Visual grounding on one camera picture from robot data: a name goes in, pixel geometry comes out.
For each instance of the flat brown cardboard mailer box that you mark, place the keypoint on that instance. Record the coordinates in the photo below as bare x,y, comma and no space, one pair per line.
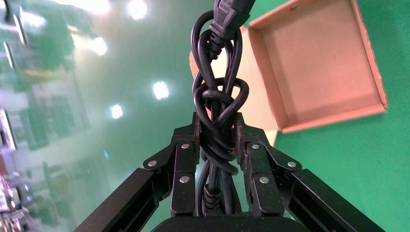
320,64

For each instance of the green tablecloth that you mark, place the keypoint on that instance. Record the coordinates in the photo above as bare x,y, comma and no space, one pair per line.
352,166

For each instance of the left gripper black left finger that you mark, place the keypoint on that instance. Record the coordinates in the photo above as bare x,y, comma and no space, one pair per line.
184,179

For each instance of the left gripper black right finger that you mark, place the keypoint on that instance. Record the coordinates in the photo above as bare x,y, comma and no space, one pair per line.
264,185

